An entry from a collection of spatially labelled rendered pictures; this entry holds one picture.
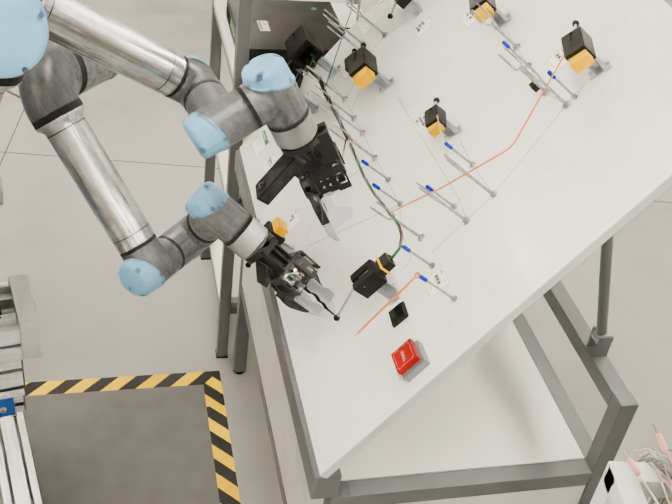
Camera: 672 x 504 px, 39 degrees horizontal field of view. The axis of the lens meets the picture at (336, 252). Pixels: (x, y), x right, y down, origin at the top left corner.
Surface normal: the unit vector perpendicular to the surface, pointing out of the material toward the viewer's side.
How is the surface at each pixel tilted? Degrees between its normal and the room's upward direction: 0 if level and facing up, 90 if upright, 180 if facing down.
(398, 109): 53
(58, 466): 0
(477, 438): 0
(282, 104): 86
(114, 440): 0
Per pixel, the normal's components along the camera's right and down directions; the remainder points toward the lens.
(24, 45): 0.49, 0.47
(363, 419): -0.71, -0.45
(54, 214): 0.12, -0.79
